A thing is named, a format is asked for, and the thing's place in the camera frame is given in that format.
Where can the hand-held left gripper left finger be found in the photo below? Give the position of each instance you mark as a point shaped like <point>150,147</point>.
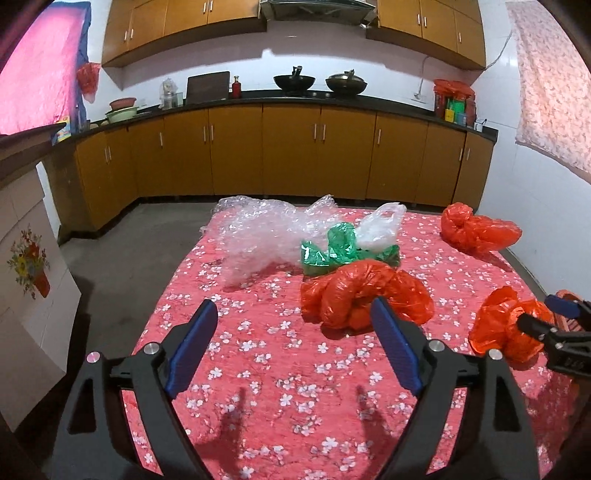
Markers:
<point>194,350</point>

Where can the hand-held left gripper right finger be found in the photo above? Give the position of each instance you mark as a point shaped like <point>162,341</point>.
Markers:
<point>397,346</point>

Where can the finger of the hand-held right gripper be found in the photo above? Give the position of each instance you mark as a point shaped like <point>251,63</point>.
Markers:
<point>535,325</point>
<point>565,304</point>

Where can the red plastic basket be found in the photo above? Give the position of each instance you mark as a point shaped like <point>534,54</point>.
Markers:
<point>565,293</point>

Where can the orange plastic bag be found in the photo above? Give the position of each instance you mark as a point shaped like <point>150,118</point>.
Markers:
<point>346,295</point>
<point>496,323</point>

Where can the red floral tablecloth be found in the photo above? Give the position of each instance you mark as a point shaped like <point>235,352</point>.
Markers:
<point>286,369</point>

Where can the red knotted plastic bag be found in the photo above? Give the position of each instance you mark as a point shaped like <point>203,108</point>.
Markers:
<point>471,228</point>

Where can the clear plastic bag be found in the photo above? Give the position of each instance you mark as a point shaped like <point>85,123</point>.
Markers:
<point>378,230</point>

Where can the green plastic bag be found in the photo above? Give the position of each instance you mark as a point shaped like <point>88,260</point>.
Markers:
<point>339,240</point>

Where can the clear bubble wrap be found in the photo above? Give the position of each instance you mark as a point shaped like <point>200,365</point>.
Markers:
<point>258,230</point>

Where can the flower print tile board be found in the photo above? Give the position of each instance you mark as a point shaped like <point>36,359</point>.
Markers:
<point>32,267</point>

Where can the pink floral curtain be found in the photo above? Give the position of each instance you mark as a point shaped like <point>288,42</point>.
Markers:
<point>554,83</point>

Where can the wooden lower cabinets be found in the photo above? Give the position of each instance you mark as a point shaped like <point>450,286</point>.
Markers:
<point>291,147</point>

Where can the wooden cabinets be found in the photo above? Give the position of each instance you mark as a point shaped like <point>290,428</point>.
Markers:
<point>184,23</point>
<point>291,147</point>
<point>429,27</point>

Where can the black kitchen countertop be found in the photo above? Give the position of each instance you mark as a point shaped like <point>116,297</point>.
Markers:
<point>392,104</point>

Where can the green basin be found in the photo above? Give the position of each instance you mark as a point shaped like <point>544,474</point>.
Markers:
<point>122,115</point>

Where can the colourful small box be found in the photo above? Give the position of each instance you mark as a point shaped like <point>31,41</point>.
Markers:
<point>61,134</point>

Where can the glass jar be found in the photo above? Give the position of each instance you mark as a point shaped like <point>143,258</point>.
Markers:
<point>170,96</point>

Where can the pink basin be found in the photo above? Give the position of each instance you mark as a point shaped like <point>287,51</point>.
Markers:
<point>122,103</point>

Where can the dark cutting board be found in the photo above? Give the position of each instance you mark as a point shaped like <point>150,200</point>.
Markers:
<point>207,88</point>

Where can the red bottle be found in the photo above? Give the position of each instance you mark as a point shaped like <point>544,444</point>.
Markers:
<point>236,88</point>

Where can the black wok with lid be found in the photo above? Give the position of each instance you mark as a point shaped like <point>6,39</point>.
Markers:
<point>346,84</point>

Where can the hanging red plastic bag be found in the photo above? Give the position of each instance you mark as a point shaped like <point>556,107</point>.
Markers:
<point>88,81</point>

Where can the wooden upper cabinets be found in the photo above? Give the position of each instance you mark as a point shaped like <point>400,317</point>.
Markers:
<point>184,23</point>
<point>429,27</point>

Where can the steel range hood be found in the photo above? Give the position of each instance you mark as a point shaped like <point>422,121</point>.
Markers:
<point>318,9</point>

